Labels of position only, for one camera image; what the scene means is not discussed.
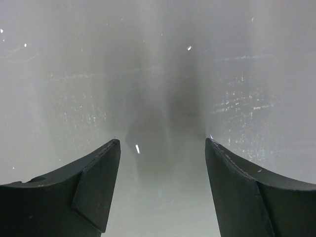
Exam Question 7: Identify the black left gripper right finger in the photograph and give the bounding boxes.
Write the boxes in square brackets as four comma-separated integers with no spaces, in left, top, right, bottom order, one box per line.
[205,138,316,237]

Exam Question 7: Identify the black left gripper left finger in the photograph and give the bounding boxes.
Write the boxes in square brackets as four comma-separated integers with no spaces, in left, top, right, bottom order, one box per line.
[0,139,121,237]

